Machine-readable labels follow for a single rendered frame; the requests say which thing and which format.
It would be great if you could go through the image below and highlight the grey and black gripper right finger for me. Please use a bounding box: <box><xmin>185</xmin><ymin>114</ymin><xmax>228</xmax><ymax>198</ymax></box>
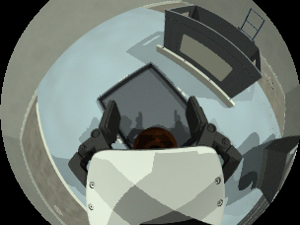
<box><xmin>186</xmin><ymin>96</ymin><xmax>242</xmax><ymax>184</ymax></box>

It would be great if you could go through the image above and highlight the dark grey crate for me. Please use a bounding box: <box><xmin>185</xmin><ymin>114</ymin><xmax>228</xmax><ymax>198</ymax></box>
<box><xmin>164</xmin><ymin>5</ymin><xmax>263</xmax><ymax>99</ymax></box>

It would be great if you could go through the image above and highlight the brown bottle with blue label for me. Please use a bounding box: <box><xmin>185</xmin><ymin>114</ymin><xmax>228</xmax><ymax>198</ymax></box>
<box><xmin>133</xmin><ymin>127</ymin><xmax>178</xmax><ymax>149</ymax></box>

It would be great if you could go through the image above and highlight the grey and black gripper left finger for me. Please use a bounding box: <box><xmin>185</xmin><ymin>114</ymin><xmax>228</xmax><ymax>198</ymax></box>
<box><xmin>68</xmin><ymin>101</ymin><xmax>121</xmax><ymax>187</ymax></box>

